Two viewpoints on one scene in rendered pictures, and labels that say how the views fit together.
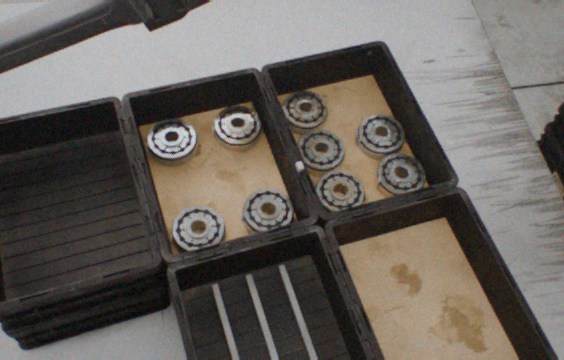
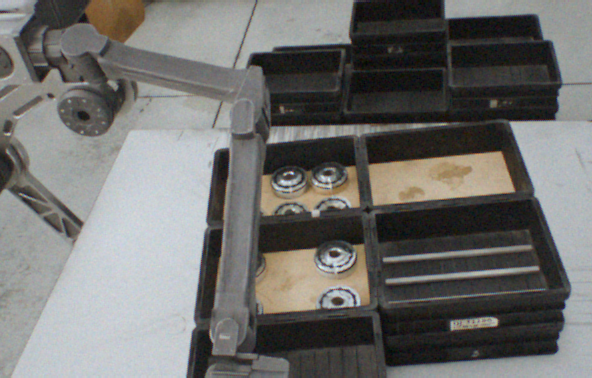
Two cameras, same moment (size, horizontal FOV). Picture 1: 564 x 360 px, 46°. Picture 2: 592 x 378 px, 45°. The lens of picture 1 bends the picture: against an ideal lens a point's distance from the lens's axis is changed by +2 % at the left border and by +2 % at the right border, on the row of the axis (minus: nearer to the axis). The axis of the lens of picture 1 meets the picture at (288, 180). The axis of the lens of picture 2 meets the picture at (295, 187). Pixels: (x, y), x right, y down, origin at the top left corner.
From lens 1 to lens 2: 1.07 m
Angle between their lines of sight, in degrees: 40
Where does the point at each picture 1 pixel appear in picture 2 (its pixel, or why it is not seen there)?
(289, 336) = (441, 266)
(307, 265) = (386, 246)
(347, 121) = (265, 201)
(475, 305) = (438, 164)
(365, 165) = (309, 198)
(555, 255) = not seen: hidden behind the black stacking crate
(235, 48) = (129, 287)
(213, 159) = (267, 292)
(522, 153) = (313, 134)
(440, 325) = (449, 184)
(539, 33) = not seen: hidden behind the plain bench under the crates
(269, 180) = (302, 257)
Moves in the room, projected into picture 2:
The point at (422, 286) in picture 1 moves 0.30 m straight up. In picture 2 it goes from (419, 187) to (417, 94)
